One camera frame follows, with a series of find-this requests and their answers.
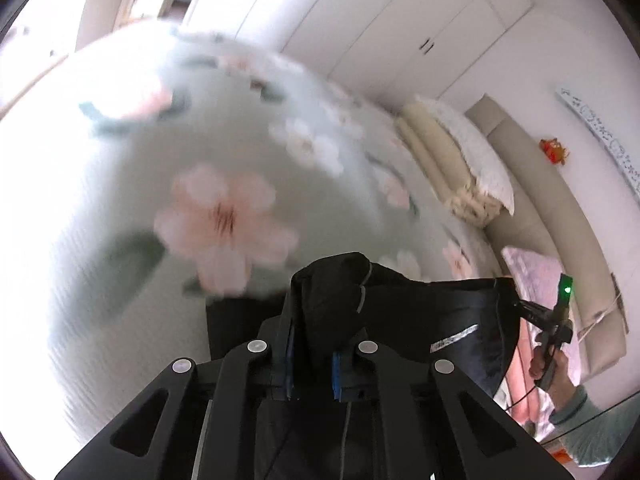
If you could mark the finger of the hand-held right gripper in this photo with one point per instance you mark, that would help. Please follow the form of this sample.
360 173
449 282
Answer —
532 311

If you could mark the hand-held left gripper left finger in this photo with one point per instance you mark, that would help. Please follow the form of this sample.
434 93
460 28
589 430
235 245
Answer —
289 365

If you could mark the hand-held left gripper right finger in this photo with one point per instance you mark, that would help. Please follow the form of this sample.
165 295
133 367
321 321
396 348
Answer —
337 377

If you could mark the black hooded jacket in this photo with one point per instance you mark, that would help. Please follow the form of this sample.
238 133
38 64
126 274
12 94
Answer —
400 320

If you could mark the person's right forearm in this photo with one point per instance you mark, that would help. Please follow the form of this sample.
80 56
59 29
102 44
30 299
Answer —
590 425

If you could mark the person's right hand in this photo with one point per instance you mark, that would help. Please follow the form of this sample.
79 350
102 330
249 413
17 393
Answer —
536 364

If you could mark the beige padded headboard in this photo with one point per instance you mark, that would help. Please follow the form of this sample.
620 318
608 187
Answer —
550 200

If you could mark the white dotted pillow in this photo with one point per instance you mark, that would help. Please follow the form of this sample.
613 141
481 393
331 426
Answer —
480 155

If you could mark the beige folded quilt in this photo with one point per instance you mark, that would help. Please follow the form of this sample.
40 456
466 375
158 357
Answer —
440 170

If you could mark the floral bed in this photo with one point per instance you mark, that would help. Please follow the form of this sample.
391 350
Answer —
150 160

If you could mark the white wardrobe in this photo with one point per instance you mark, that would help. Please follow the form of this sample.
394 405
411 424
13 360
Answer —
380 20

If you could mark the red wall ornament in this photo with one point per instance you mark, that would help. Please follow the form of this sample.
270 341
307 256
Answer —
554 151

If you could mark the white wall scroll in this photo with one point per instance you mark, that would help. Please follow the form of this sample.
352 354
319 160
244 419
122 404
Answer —
605 135

